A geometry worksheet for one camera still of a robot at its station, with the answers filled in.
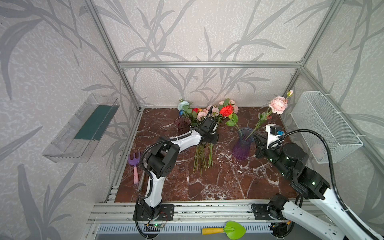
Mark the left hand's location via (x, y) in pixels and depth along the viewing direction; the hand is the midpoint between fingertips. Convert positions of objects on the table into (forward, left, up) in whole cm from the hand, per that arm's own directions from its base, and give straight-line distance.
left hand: (218, 134), depth 95 cm
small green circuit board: (-48, +32, -7) cm, 58 cm away
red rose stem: (-1, -2, +24) cm, 24 cm away
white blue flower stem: (+22, +24, 0) cm, 33 cm away
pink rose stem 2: (-11, +9, -7) cm, 16 cm away
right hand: (-15, -12, +27) cm, 33 cm away
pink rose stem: (+28, -8, +2) cm, 29 cm away
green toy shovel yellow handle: (-50, -5, -4) cm, 50 cm away
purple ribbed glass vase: (-11, -12, +4) cm, 17 cm away
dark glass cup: (+3, +23, +7) cm, 24 cm away
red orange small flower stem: (+19, +16, 0) cm, 25 cm away
